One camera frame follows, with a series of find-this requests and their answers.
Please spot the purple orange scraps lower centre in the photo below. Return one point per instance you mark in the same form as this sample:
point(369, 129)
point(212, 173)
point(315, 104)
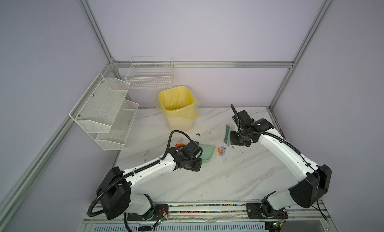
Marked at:
point(222, 150)

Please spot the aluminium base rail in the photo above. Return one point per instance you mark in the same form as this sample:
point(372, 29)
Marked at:
point(217, 217)

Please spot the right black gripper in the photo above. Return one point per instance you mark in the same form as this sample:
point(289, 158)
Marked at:
point(233, 141)

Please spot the yellow lined trash bin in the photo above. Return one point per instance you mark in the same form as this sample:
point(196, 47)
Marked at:
point(179, 106)

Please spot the white mesh shelf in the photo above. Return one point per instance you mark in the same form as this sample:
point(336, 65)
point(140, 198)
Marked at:
point(116, 139)
point(96, 111)

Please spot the green hand brush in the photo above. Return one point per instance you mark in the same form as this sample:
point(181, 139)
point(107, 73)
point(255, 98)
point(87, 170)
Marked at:
point(227, 139)

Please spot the lower white mesh shelf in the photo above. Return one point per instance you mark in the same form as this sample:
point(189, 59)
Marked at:
point(116, 139)

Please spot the green plastic dustpan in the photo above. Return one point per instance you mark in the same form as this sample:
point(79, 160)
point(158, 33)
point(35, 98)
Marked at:
point(207, 153)

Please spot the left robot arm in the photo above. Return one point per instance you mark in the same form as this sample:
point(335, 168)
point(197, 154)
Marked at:
point(118, 192)

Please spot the orange purple scraps left-centre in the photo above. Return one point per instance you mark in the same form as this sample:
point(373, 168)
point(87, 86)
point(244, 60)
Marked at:
point(180, 145)

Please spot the white wire basket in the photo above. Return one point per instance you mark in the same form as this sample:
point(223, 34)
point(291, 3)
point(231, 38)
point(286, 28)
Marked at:
point(151, 73)

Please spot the upper white mesh shelf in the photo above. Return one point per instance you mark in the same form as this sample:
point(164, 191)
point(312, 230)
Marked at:
point(96, 111)

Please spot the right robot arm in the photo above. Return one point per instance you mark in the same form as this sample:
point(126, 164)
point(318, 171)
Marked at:
point(313, 180)

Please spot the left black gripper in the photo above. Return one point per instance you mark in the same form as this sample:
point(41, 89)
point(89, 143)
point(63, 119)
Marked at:
point(197, 166)

